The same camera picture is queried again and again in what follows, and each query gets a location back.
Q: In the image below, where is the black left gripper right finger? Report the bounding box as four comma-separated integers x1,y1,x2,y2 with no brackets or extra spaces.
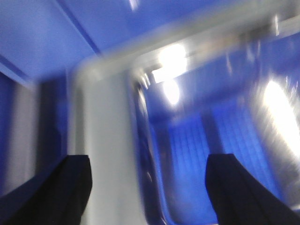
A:
205,154,298,225

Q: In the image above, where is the silver metal tray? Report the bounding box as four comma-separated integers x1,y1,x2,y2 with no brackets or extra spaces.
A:
69,0,300,225

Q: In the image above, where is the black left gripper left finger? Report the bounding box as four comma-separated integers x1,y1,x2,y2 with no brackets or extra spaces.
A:
0,155,92,225

